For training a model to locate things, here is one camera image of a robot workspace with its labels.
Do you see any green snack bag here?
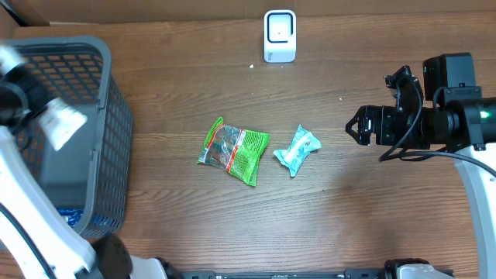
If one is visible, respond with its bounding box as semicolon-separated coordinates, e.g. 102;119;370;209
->
198;117;270;187

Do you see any white tube gold cap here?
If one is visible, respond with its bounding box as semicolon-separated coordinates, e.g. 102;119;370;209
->
38;98;88;151

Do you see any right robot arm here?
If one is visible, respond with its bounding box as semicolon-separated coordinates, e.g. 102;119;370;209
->
345;53;495;278

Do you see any blue snack packet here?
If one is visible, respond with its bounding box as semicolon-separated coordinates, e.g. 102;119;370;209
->
57;208;84;227

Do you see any white barcode scanner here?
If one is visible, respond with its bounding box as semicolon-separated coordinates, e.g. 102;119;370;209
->
263;9;297;64

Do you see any grey plastic basket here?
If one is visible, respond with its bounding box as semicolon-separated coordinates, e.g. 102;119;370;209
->
7;36;134;238

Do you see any teal tissue packet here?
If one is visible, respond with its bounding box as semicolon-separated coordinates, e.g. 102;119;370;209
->
273;125;322;177

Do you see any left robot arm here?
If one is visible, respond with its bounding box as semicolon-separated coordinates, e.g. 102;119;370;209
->
1;44;135;278

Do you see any black table edge rail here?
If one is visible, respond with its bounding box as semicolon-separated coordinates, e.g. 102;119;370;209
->
166;258;454;279

